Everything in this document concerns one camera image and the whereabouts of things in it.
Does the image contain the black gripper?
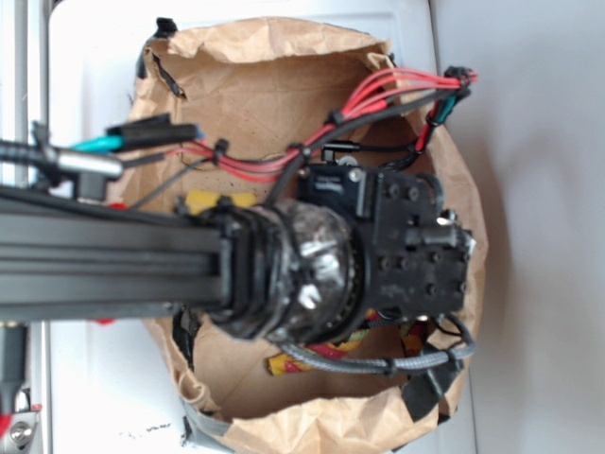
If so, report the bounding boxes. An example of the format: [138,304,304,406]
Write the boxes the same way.
[359,170,473,320]

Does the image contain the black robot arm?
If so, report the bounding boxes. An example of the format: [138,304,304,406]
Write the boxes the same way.
[1,165,474,343]

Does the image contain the yellow sponge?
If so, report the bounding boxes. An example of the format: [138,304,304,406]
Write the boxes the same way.
[185,189,257,215]

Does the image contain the brown paper bag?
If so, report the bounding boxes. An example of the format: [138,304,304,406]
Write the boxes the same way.
[123,17,487,453]

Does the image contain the multicoloured rope toy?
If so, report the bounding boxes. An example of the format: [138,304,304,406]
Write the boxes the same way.
[266,312,433,376]

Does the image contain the grey braided cable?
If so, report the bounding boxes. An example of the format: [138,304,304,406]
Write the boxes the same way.
[278,314,478,377]

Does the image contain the red wire bundle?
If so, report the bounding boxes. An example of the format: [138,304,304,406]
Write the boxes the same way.
[169,65,478,183]

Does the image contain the aluminium extrusion rail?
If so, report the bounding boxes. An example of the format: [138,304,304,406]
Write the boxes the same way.
[1,1,55,453]

